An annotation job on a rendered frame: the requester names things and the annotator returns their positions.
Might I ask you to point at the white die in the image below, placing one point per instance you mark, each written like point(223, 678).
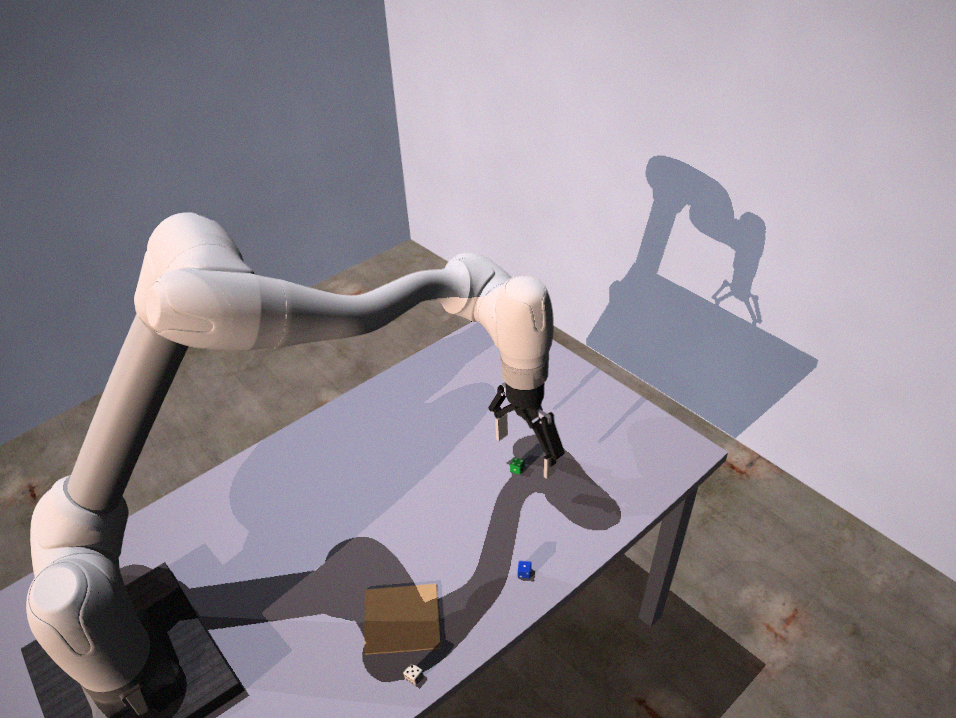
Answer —
point(413, 674)

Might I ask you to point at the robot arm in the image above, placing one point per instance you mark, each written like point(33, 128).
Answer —
point(82, 616)

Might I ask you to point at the tan flat mat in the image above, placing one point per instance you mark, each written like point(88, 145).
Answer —
point(401, 619)

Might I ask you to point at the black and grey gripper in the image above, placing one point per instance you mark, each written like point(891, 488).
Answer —
point(544, 428)

